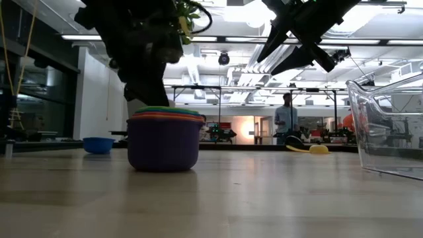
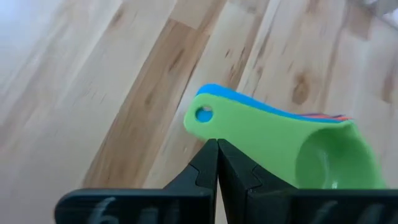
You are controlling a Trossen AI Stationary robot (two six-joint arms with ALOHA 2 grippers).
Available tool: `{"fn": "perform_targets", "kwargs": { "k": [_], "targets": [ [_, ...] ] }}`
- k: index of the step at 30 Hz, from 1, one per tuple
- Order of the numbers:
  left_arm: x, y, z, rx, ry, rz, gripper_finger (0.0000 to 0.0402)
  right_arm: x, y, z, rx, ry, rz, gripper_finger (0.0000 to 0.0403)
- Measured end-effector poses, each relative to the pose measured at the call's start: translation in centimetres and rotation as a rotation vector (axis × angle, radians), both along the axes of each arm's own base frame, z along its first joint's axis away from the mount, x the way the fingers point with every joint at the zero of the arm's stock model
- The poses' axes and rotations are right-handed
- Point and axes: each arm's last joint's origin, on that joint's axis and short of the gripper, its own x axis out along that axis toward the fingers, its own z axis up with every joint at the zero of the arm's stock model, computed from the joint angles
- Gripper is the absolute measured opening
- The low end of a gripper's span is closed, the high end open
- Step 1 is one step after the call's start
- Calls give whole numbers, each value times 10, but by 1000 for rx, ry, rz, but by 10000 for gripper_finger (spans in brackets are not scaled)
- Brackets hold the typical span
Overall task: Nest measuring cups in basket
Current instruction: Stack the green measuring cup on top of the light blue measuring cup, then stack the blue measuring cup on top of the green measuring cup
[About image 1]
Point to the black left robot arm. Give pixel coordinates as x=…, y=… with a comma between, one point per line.
x=132, y=16

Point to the black table frame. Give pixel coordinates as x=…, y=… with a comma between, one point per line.
x=257, y=147

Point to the blue measuring cup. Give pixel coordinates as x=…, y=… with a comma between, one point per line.
x=98, y=145

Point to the ceiling light strip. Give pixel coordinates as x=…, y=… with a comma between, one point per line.
x=406, y=42
x=205, y=38
x=350, y=41
x=82, y=37
x=244, y=39

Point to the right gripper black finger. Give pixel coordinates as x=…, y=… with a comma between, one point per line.
x=295, y=59
x=274, y=41

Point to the red measuring cup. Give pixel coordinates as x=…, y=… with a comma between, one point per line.
x=165, y=113

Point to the green measuring cup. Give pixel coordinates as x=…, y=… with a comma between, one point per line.
x=165, y=109

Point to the orange measuring cup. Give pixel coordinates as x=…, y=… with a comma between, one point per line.
x=165, y=117

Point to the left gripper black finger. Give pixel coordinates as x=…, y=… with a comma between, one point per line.
x=148, y=89

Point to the purple measuring cup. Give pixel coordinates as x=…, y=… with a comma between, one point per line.
x=165, y=145

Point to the black metal rig frame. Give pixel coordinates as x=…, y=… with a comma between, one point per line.
x=312, y=89
x=198, y=87

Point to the person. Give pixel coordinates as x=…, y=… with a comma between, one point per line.
x=347, y=121
x=285, y=119

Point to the yellow measuring cup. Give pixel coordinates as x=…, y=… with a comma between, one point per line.
x=319, y=149

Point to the clear plastic basket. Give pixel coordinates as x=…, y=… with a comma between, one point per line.
x=396, y=139

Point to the background black robot arm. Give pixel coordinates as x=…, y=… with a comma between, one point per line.
x=219, y=134
x=322, y=134

